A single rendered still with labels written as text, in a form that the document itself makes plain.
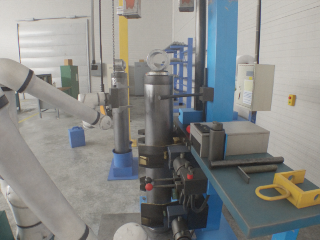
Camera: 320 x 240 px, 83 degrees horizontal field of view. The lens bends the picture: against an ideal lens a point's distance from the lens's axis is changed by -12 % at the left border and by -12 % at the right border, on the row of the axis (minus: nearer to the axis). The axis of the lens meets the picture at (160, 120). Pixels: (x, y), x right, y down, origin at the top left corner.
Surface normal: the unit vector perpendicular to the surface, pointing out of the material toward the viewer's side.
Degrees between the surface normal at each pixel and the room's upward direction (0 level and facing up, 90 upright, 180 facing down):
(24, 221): 90
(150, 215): 0
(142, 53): 90
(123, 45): 90
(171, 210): 0
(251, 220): 0
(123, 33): 90
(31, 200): 99
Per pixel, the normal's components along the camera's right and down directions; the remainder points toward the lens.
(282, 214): 0.00, -0.97
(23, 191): 0.26, 0.39
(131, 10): -0.14, 0.24
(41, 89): 0.75, 0.20
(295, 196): -0.99, 0.04
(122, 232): -0.32, -0.85
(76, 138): 0.56, 0.20
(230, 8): 0.11, 0.24
